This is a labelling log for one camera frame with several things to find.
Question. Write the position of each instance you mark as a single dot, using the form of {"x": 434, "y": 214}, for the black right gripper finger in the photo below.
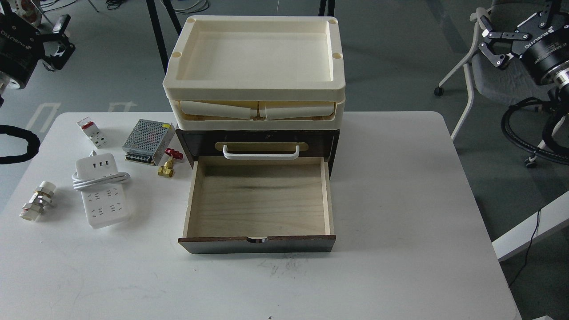
{"x": 502, "y": 53}
{"x": 525, "y": 21}

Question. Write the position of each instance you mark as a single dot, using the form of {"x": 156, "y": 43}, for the brass valve red handle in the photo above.
{"x": 167, "y": 169}

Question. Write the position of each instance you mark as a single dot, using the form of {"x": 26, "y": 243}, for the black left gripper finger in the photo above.
{"x": 58, "y": 32}
{"x": 59, "y": 59}

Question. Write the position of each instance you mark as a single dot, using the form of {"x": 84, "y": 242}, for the white power strip with cable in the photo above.
{"x": 100, "y": 184}

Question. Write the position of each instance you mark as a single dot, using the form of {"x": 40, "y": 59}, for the white plastic pipe fitting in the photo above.
{"x": 42, "y": 197}

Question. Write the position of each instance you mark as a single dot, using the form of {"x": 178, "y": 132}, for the white red circuit breaker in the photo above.
{"x": 92, "y": 131}

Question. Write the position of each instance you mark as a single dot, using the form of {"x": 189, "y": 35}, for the open wooden drawer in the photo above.
{"x": 259, "y": 206}

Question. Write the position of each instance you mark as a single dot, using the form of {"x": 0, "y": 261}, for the cream plastic tray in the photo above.
{"x": 258, "y": 115}
{"x": 257, "y": 58}

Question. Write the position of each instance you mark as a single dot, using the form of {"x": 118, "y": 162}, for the cream plastic lower tray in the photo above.
{"x": 258, "y": 115}

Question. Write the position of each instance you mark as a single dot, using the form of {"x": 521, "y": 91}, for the white side table edge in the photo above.
{"x": 548, "y": 220}

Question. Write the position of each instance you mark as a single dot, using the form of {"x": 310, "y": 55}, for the cream plastic top tray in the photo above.
{"x": 257, "y": 58}

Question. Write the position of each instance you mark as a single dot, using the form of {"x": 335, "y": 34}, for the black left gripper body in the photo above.
{"x": 20, "y": 49}

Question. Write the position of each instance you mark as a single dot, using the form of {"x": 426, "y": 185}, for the metal mesh power supply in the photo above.
{"x": 147, "y": 141}

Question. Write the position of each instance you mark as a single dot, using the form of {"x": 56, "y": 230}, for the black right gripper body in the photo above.
{"x": 547, "y": 59}

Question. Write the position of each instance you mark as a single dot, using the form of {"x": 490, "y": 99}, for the grey office chair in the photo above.
{"x": 489, "y": 81}

